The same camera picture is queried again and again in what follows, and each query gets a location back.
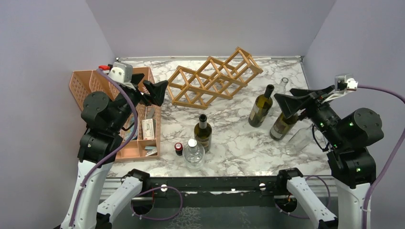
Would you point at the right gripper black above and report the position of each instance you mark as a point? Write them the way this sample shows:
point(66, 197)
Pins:
point(290, 104)

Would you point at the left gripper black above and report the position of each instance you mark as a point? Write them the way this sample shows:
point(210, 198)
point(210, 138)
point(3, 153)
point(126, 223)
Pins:
point(158, 88)

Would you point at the tall clear glass bottle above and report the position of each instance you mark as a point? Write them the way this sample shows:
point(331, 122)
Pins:
point(281, 88)

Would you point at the green wine bottle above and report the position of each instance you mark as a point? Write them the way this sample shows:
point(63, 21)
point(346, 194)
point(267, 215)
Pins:
point(203, 132)
point(282, 126)
point(261, 107)

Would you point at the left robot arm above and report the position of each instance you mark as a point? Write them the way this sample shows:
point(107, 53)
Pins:
point(99, 146)

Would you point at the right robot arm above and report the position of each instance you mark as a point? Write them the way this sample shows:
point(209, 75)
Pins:
point(352, 166)

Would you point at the wooden lattice wine rack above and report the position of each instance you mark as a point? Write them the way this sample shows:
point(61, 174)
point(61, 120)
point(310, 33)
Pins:
point(214, 79)

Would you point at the white card box in organizer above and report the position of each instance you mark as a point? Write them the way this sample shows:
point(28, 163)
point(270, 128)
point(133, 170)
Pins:
point(148, 129)

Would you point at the small red capped jar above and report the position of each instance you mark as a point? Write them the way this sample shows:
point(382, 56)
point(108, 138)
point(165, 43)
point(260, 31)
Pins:
point(178, 148)

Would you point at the round clear glass decanter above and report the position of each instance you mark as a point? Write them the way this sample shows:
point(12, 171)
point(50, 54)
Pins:
point(194, 154)

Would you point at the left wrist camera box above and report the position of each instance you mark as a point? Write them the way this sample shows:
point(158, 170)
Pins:
point(121, 72)

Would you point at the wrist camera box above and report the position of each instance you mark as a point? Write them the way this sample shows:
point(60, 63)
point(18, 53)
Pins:
point(345, 83)
point(121, 72)

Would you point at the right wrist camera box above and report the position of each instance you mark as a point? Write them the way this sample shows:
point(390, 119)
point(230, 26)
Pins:
point(345, 83)

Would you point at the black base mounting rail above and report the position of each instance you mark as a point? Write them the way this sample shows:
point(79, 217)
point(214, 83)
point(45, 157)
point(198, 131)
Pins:
point(214, 192)

